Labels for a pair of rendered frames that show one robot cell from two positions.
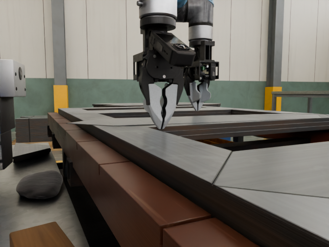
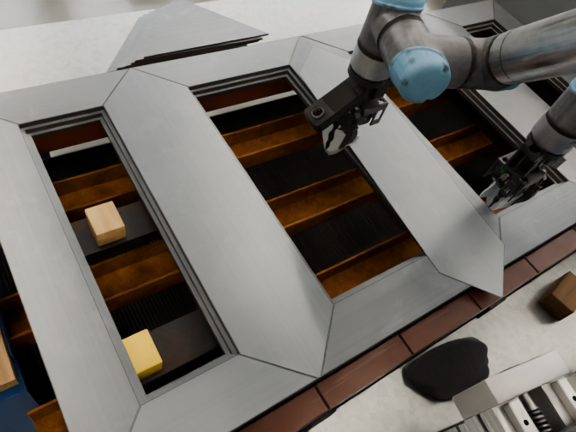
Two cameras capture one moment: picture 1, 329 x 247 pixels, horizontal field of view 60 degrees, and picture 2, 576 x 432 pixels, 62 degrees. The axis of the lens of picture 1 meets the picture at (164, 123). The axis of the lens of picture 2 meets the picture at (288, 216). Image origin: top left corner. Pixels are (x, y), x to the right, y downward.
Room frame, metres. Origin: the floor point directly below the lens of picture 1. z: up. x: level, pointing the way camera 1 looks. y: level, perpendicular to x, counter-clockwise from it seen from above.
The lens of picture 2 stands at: (1.24, 0.54, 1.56)
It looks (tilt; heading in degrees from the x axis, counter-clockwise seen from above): 53 degrees down; 246
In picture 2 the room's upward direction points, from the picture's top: 21 degrees clockwise
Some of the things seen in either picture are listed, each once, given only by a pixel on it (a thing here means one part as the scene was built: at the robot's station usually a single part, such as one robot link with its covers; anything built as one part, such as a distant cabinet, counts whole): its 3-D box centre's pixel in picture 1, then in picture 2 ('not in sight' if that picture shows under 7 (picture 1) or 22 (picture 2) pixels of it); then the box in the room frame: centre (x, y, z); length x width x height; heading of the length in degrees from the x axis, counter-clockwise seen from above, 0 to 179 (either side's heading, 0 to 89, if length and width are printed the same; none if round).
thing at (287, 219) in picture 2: not in sight; (369, 183); (0.75, -0.16, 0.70); 1.66 x 0.08 x 0.05; 25
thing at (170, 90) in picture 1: (164, 105); (490, 191); (0.59, 0.00, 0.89); 0.06 x 0.03 x 0.09; 25
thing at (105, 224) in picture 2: not in sight; (105, 223); (1.34, 0.04, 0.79); 0.06 x 0.05 x 0.04; 115
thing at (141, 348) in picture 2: not in sight; (139, 356); (1.27, 0.28, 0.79); 0.06 x 0.05 x 0.04; 115
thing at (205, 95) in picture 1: (204, 96); (337, 130); (0.91, -0.13, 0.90); 0.06 x 0.03 x 0.09; 25
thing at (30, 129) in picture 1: (51, 131); not in sight; (4.90, 1.96, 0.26); 1.20 x 0.80 x 0.53; 107
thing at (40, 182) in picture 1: (40, 183); (453, 368); (0.67, 0.30, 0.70); 0.20 x 0.10 x 0.03; 17
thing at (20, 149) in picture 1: (32, 150); not in sight; (1.05, 0.49, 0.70); 0.39 x 0.12 x 0.04; 25
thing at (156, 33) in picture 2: not in sight; (177, 31); (1.22, -0.58, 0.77); 0.45 x 0.20 x 0.04; 25
